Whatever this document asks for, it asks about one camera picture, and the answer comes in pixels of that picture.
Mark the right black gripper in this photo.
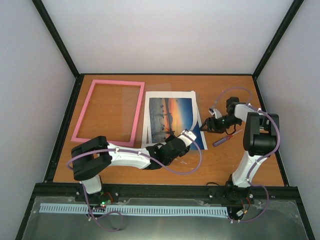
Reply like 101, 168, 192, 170
202, 114, 242, 134

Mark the blue red handled screwdriver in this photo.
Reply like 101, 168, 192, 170
212, 129, 243, 147

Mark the sunset photo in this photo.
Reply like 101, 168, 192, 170
148, 97, 208, 150

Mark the pink wooden picture frame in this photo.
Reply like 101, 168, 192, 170
71, 79, 145, 147

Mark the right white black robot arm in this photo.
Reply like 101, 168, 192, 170
200, 96, 280, 201

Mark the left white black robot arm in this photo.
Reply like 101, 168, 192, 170
68, 134, 192, 202

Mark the white photo mat board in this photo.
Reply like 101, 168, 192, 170
141, 90, 198, 147

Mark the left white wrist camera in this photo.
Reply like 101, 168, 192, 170
177, 129, 197, 147

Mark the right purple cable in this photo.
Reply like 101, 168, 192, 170
212, 86, 281, 224

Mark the purple cable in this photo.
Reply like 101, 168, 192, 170
66, 130, 204, 233
212, 86, 281, 224

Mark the black mounting rail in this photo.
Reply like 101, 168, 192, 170
34, 183, 298, 204

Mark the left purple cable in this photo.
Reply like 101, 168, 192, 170
66, 130, 204, 233

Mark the black enclosure frame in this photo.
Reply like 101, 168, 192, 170
14, 0, 316, 240

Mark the light blue slotted cable duct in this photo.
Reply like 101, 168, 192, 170
38, 203, 228, 218

